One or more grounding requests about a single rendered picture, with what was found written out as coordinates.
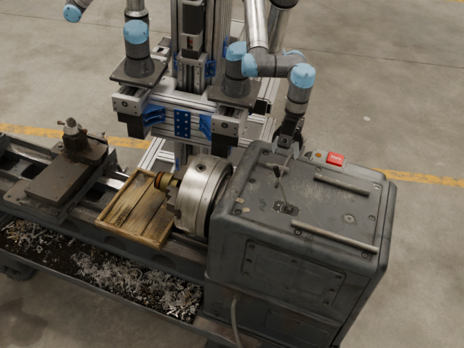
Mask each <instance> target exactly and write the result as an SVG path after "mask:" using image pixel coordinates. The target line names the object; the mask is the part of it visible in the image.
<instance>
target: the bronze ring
mask: <svg viewBox="0 0 464 348"><path fill-rule="evenodd" d="M173 175H174V173H169V172H164V171H160V172H158V174H157V175H156V177H155V181H154V187H155V188H156V189H158V190H160V191H161V192H164V193H165V192H166V188H167V187H168V185H172V186H176V187H178V188H179V187H180V184H181V183H182V180H180V179H177V178H175V177H173Z"/></svg>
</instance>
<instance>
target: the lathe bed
mask: <svg viewBox="0 0 464 348"><path fill-rule="evenodd" d="M6 136H7V138H8V139H9V141H10V143H11V145H9V146H8V147H7V148H6V149H5V150H4V151H5V153H4V154H3V155H2V156H1V157H0V210H1V211H4V212H6V213H9V214H12V215H15V216H17V217H19V218H22V219H25V220H27V221H30V222H33V223H35V224H38V225H41V226H44V227H46V228H48V229H51V230H53V231H56V232H59V233H62V234H64V235H67V236H70V237H72V238H75V239H77V240H80V241H82V242H85V243H88V244H91V245H93V246H95V247H99V248H100V249H104V250H106V251H110V252H111V253H114V254H117V255H120V256H122V257H125V258H128V259H129V260H133V261H135V262H138V263H140V264H143V265H146V266H148V267H151V268H154V269H157V270H158V271H162V272H164V273H167V274H169V275H172V276H175V277H177V278H180V279H183V280H185V281H187V282H191V283H193V284H196V285H198V286H201V287H204V286H205V276H204V273H205V271H206V264H207V253H208V243H209V238H203V237H202V236H199V235H196V234H193V233H188V234H187V233H186V232H188V231H185V232H184V230H181V229H180V230H179V229H178V228H177V227H176V226H175V230H174V229H173V230H172V231H171V233H170V235H169V236H168V238H167V239H166V241H165V243H164V244H163V246H162V248H161V249H160V250H157V249H154V248H152V247H149V246H146V245H144V244H140V243H139V242H134V241H132V240H129V239H126V238H123V237H121V236H119V235H116V234H114V233H111V232H108V231H105V230H103V229H99V228H97V227H96V226H95V223H94V221H95V220H96V219H97V218H98V217H96V216H97V215H99V214H101V213H102V211H103V210H104V209H105V208H106V206H107V204H106V203H110V201H111V200H112V199H113V198H114V197H115V196H116V194H117V192H118V191H119V190H120V188H121V187H122V186H123V184H124V183H125V182H126V180H127V179H128V178H129V177H130V175H128V174H125V173H122V172H119V171H116V170H113V169H111V170H109V169H108V170H107V174H106V176H103V175H102V176H101V177H100V178H99V179H98V180H97V181H96V182H95V183H94V184H93V186H92V187H91V188H90V190H89V191H88V192H87V193H86V194H85V196H83V197H82V199H81V200H80V201H79V202H78V204H77V205H76V207H75V208H74V209H73V210H72V212H71V213H70V214H69V215H67V216H66V218H65V219H64V220H63V221H62V223H61V224H55V223H53V222H49V221H47V220H44V219H42V218H40V217H37V216H34V215H31V214H29V213H26V212H23V211H20V210H18V209H15V208H12V207H11V206H8V205H6V203H5V201H4V199H3V196H4V195H5V194H6V193H7V192H8V191H9V189H10V187H11V186H13V185H14V184H15V183H16V182H18V181H20V180H25V181H28V182H32V181H33V180H32V179H34V178H36V177H37V176H38V175H39V174H40V173H41V172H42V171H43V170H44V169H45V168H46V167H47V166H48V165H49V164H50V163H51V162H52V161H53V160H54V159H53V158H52V156H51V155H50V149H51V148H48V147H45V146H42V145H39V144H36V143H34V142H30V141H28V140H25V139H21V138H19V137H15V136H13V135H9V134H7V133H6ZM23 151H24V152H23ZM48 157H49V158H48ZM44 158H45V159H44ZM42 162H44V163H42ZM13 166H14V167H13ZM15 167H16V168H15ZM115 180H116V181H115ZM106 181H107V182H106ZM116 182H117V183H116ZM5 189H6V190H5ZM113 193H114V194H113ZM112 196H113V197H112ZM84 197H86V199H84ZM98 199H99V201H97V200H98ZM103 199H104V200H103ZM92 201H93V202H94V203H93V202H92ZM91 202H92V203H91ZM101 203H102V204H101ZM104 205H105V206H104ZM84 209H85V211H84ZM80 210H81V211H80ZM87 210H88V211H87ZM78 212H79V213H78ZM83 213H84V214H83ZM94 214H95V215H94ZM88 218H89V219H90V218H91V219H90V220H89V219H88ZM178 230H179V231H180V233H178ZM181 232H182V233H181ZM177 233H178V234H177Z"/></svg>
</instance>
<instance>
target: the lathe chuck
mask: <svg viewBox="0 0 464 348"><path fill-rule="evenodd" d="M220 160H223V159H221V158H219V157H214V156H212V155H207V154H205V153H200V154H198V155H197V156H196V157H195V158H194V159H193V161H192V162H191V163H190V165H189V167H188V168H187V170H186V172H185V175H184V177H183V179H182V183H181V184H180V188H179V191H178V194H177V198H176V201H175V210H178V209H179V210H181V212H182V217H181V218H180V219H178V218H177V217H175V216H174V223H175V226H176V227H177V228H179V229H181V230H184V231H188V232H190V233H193V234H196V235H197V233H196V230H195V225H196V218H197V212H198V209H199V205H200V201H201V198H202V194H203V192H204V189H205V186H206V183H207V182H208V180H209V177H210V175H211V173H212V171H213V169H214V168H215V166H216V165H217V163H218V162H219V161H220ZM198 165H204V166H205V170H204V171H198V170H197V169H196V168H197V166H198Z"/></svg>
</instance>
